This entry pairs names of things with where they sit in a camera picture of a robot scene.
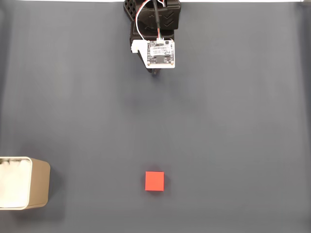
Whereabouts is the black camera cable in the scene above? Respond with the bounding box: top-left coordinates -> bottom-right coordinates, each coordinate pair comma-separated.
152,0 -> 163,37

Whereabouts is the white paper padding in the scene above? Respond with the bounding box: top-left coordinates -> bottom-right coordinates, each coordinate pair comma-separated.
0,158 -> 31,209

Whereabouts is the red cube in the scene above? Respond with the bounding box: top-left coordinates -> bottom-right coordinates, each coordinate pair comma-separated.
145,171 -> 165,192

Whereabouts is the white gripper servo wire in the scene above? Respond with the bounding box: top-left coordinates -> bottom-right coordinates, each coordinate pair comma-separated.
135,0 -> 153,42

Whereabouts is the beige box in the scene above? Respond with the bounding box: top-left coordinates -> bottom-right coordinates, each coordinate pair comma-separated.
0,156 -> 51,211

